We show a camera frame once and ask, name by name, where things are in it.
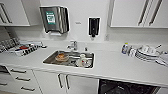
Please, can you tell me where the chrome faucet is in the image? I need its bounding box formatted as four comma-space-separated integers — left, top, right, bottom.
66, 40, 80, 52

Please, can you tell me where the white cup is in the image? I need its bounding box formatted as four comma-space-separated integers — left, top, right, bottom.
79, 53, 87, 66

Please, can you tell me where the white patterned plate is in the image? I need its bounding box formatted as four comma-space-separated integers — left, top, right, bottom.
74, 58, 93, 68

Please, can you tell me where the black soap dispenser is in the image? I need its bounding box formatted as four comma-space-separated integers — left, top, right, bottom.
87, 17, 101, 41

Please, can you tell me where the orange bowl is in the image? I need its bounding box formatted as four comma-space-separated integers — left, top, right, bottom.
54, 52, 70, 64

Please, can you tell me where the white sink base cabinet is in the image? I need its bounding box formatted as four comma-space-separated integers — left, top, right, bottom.
33, 69, 100, 94

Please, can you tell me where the steel sink basin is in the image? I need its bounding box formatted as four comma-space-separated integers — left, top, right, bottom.
42, 49, 96, 70

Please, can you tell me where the dish soap bottle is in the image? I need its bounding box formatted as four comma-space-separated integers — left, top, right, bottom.
121, 42, 131, 56

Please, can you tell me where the steel paper towel dispenser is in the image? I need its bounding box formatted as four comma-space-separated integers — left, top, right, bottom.
39, 5, 71, 36

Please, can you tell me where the small white mug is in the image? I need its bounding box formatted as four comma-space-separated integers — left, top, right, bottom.
129, 48, 137, 58

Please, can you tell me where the stack of white plates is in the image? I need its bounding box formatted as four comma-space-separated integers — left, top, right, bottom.
134, 44, 165, 63

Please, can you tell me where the white drawer stack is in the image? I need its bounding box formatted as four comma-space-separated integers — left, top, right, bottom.
0, 64, 43, 94

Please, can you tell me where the small wall label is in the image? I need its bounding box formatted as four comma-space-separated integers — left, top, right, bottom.
74, 21, 82, 26

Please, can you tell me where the white wall outlet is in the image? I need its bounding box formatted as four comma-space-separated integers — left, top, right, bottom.
105, 33, 111, 42

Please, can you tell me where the white upper wall cabinet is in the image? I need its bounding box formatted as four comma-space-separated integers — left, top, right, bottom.
0, 0, 31, 27
109, 0, 168, 29

